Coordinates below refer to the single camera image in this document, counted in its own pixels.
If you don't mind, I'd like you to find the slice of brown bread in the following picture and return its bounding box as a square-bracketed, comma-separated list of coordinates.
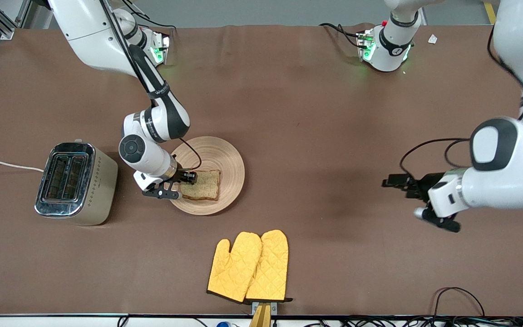
[179, 170, 221, 201]

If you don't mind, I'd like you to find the round wooden plate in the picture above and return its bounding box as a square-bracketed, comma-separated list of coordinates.
[167, 136, 246, 216]

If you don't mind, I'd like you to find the cream and chrome toaster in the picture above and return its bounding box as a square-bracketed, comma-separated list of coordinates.
[35, 139, 119, 226]

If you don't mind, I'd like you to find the yellow quilted oven mitt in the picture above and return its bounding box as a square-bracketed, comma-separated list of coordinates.
[245, 229, 293, 303]
[207, 232, 262, 303]

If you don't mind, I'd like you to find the brown table cover sheet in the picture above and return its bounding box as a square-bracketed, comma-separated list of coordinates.
[0, 23, 523, 317]

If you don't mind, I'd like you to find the black looped cable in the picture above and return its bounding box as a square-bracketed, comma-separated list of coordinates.
[433, 287, 486, 317]

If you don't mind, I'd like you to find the black cable bundle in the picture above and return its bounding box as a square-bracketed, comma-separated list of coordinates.
[298, 315, 523, 327]

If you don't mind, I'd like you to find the white toaster power cord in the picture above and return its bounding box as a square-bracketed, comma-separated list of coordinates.
[0, 161, 45, 173]

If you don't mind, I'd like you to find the black right arm base cable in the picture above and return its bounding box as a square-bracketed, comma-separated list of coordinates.
[125, 0, 177, 35]

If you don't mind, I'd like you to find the black arm base cable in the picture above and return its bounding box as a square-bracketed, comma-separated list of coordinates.
[125, 0, 177, 35]
[319, 22, 365, 49]

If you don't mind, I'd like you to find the small metal bracket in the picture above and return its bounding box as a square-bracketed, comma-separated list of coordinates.
[252, 301, 278, 315]

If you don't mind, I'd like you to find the black left arm base cable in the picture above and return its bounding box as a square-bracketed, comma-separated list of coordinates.
[319, 22, 365, 49]

